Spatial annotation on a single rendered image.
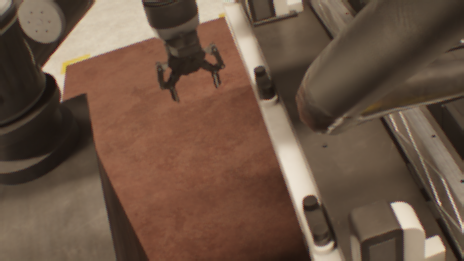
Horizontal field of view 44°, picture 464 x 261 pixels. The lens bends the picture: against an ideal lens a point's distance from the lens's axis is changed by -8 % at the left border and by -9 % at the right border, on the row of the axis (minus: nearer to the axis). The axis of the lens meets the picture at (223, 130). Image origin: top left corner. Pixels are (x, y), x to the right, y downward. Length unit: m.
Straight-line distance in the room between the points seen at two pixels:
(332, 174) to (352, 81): 0.89
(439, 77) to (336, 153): 0.72
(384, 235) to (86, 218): 0.57
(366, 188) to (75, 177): 0.57
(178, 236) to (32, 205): 1.16
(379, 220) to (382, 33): 0.65
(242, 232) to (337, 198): 1.22
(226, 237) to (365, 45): 2.08
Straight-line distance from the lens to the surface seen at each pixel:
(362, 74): 0.21
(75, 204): 1.19
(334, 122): 0.27
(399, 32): 0.19
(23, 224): 1.22
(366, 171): 1.11
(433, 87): 0.45
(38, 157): 1.29
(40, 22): 1.14
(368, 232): 0.83
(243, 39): 1.65
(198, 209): 2.41
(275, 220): 2.28
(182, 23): 1.24
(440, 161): 0.95
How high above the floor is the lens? 1.63
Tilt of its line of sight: 36 degrees down
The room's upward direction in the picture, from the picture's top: 17 degrees counter-clockwise
